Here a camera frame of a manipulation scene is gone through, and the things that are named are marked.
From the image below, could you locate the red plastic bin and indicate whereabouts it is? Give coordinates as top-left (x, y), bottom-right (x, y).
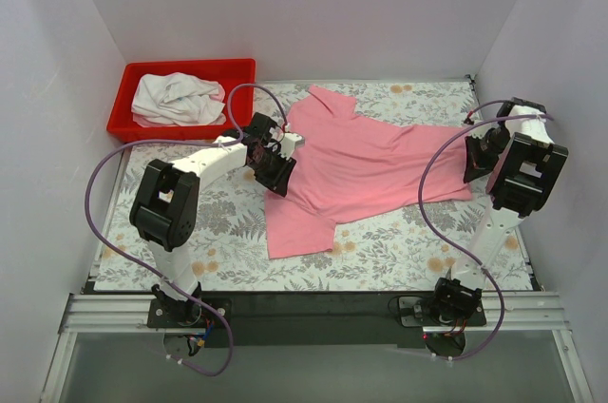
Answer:
top-left (106, 58), bottom-right (256, 143)

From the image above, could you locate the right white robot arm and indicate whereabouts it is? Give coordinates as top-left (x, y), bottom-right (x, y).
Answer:
top-left (447, 98), bottom-right (569, 290)

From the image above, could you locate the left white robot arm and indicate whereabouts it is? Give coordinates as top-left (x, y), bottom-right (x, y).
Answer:
top-left (129, 113), bottom-right (305, 327)

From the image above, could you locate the aluminium frame rail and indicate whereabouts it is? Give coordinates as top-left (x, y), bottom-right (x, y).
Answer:
top-left (58, 293), bottom-right (153, 335)

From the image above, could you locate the pink t shirt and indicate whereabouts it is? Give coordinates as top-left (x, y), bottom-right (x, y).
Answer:
top-left (264, 86), bottom-right (472, 259)

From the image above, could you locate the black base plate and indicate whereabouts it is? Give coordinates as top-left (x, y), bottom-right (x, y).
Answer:
top-left (146, 289), bottom-right (490, 350)

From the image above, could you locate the white t shirt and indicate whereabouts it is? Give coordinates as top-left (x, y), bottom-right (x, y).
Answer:
top-left (131, 72), bottom-right (226, 127)

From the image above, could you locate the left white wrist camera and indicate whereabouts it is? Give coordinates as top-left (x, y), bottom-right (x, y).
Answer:
top-left (271, 127), bottom-right (305, 160)

